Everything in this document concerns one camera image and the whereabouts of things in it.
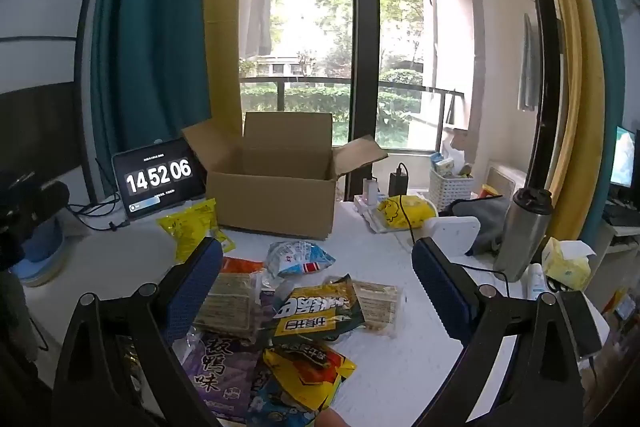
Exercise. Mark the purple snack packet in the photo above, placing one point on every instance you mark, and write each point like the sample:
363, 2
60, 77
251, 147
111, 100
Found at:
215, 372

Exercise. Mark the orange snack packet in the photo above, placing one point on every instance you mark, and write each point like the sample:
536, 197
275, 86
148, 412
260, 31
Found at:
240, 266

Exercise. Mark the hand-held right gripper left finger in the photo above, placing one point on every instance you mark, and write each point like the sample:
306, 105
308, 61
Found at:
195, 287

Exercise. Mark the hanging grey clothing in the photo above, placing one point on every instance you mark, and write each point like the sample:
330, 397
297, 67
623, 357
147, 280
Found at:
257, 7

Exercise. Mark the yellow tissue box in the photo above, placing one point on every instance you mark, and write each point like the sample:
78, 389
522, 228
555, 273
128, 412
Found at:
565, 267

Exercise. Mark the green yellow snack packet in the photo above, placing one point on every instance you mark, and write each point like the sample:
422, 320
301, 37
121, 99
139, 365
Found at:
320, 312

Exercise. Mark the black tablet with clock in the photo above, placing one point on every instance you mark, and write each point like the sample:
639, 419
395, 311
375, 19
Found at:
157, 182

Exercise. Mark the teal curtain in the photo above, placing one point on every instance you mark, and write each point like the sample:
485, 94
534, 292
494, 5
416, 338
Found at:
145, 32
607, 82

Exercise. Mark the grey cloth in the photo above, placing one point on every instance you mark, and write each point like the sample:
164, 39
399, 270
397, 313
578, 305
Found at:
487, 217

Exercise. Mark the yellow curtain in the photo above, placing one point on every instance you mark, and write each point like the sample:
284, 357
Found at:
225, 7
575, 57

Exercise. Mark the black keyboard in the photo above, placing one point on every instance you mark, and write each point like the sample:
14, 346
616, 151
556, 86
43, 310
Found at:
622, 214

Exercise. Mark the white plastic device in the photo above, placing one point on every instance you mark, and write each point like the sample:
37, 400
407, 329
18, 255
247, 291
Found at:
455, 232

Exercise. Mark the small white spray bottle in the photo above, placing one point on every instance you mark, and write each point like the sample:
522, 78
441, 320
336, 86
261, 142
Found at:
537, 282

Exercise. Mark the black power adapter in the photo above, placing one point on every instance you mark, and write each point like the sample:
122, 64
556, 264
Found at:
398, 184

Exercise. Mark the clear plastic bottle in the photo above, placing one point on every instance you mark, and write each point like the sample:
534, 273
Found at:
295, 259

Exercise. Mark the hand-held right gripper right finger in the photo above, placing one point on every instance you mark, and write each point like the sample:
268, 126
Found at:
440, 292

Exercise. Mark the cardboard box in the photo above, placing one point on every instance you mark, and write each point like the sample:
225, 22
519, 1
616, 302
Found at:
270, 202

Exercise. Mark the steel thermos bottle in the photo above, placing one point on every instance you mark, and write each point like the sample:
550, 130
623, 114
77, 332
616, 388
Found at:
520, 237

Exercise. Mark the computer monitor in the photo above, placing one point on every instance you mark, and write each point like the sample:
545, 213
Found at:
624, 157

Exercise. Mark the black box device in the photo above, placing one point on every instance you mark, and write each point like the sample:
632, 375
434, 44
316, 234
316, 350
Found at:
580, 322

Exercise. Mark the yellow red snack packet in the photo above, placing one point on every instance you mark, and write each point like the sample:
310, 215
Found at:
305, 372

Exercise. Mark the balcony railing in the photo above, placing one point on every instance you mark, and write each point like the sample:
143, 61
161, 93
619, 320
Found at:
310, 80

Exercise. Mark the beige cracker packet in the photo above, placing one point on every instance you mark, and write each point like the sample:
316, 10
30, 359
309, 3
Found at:
230, 302
380, 307

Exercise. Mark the yellow duck packet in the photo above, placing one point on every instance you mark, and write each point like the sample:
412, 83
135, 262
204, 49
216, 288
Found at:
405, 209

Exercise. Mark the person's right hand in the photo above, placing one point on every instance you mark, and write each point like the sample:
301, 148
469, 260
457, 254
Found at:
334, 419

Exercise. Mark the hanging grey towel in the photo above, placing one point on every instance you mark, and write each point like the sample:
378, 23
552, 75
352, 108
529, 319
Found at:
529, 62

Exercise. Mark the white plastic basket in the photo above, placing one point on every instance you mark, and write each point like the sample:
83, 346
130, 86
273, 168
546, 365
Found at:
450, 192

